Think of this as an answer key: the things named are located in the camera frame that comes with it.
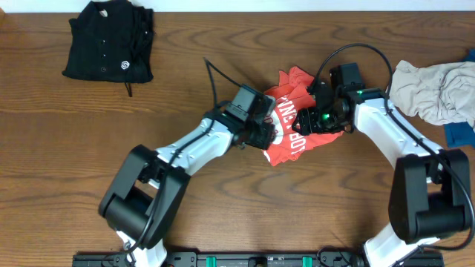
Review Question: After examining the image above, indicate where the orange red t-shirt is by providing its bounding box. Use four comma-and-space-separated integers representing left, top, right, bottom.
261, 65, 344, 167

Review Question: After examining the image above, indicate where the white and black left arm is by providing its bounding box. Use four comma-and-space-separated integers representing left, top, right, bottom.
98, 85, 276, 266

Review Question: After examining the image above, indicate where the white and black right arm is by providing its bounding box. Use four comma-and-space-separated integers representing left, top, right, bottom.
292, 63, 474, 266

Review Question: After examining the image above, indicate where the beige crumpled shirt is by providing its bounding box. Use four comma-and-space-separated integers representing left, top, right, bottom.
390, 60, 474, 128

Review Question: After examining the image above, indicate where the blue cloth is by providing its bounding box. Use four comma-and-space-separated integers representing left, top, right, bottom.
443, 48, 474, 148

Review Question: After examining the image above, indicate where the folded black shirt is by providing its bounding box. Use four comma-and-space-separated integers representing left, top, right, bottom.
62, 1, 154, 96

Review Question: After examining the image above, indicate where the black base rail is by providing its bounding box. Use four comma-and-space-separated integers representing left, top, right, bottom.
72, 244, 446, 267

